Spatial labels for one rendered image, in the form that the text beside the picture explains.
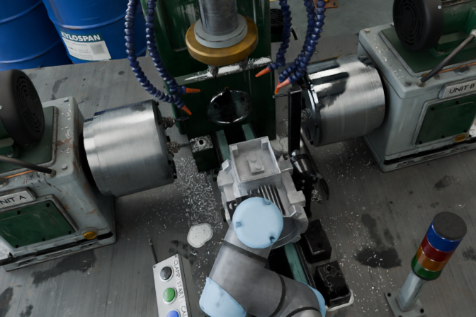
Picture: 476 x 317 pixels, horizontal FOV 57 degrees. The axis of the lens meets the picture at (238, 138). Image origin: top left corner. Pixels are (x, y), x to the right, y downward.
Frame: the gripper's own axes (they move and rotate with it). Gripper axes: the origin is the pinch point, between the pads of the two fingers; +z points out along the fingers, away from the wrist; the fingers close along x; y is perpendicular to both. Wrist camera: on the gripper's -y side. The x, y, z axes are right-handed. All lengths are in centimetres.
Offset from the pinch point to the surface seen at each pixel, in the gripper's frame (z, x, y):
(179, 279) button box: -2.1, 17.0, -5.9
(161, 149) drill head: 11.4, 15.6, 25.5
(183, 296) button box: -4.3, 16.9, -9.4
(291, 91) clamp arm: -2.0, -18.4, 29.1
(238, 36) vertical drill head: -5.0, -9.1, 44.4
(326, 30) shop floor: 195, -105, 120
